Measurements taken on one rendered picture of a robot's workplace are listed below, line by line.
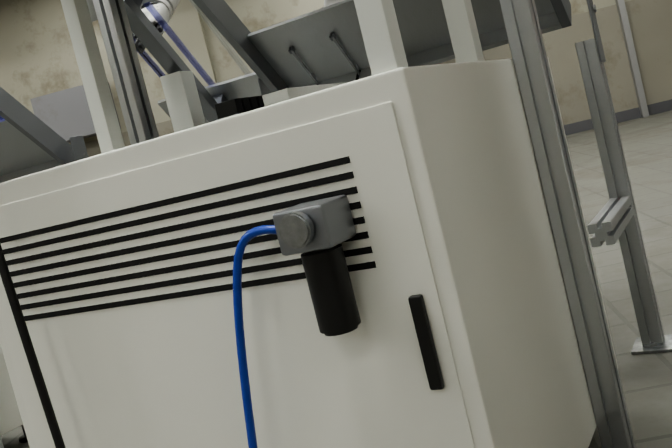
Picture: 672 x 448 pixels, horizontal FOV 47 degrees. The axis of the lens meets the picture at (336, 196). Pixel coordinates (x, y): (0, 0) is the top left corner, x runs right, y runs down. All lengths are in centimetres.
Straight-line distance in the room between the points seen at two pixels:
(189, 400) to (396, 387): 29
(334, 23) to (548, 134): 73
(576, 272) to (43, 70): 944
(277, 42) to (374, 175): 105
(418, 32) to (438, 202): 99
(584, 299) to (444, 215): 45
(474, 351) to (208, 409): 35
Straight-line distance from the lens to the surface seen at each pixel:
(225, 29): 176
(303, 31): 177
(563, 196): 116
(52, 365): 115
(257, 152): 85
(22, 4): 1050
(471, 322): 81
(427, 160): 77
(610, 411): 125
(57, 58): 1024
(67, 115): 979
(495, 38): 170
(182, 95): 192
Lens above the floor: 56
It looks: 4 degrees down
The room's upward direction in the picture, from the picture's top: 14 degrees counter-clockwise
